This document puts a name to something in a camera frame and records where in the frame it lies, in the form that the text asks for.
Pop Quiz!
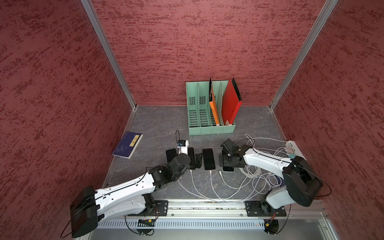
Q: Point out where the green file organizer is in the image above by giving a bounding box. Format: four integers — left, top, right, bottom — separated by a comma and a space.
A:
186, 81, 236, 136

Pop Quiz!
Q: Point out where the red folder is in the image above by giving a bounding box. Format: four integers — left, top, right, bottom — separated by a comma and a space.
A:
222, 78, 243, 126

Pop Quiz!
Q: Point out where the left purple book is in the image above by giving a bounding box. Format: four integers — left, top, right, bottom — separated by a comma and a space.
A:
112, 132, 143, 159

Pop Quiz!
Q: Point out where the black phone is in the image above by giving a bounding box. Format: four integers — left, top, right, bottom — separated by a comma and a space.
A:
166, 148, 179, 163
202, 149, 216, 171
222, 166, 235, 172
188, 147, 196, 170

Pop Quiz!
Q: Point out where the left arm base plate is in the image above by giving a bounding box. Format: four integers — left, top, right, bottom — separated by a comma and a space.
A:
129, 200, 169, 217

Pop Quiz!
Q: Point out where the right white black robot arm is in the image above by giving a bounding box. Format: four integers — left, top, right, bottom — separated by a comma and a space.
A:
220, 139, 324, 214

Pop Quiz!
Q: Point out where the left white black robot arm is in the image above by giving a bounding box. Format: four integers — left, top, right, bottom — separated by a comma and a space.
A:
68, 153, 202, 239

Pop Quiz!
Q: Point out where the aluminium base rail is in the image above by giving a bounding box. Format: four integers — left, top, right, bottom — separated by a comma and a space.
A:
82, 200, 339, 240

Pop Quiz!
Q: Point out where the white power strip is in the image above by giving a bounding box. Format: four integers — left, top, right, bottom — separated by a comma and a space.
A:
285, 141, 305, 158

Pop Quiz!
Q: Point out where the grey patterned folder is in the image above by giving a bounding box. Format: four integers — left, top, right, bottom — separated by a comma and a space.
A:
217, 83, 224, 126

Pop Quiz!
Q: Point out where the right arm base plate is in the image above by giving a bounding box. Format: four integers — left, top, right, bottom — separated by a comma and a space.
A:
245, 201, 287, 218

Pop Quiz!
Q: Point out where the orange folder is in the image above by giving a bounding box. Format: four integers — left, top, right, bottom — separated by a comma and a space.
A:
209, 79, 220, 126

